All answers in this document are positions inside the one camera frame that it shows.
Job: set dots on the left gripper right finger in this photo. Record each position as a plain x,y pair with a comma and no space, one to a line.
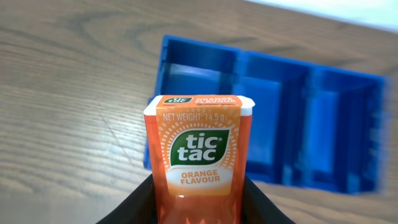
261,208

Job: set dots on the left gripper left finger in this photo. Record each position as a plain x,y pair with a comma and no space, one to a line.
136,208

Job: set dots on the orange candy box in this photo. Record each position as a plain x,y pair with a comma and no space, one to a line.
199,149

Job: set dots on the blue tray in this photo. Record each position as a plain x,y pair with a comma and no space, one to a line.
311,124

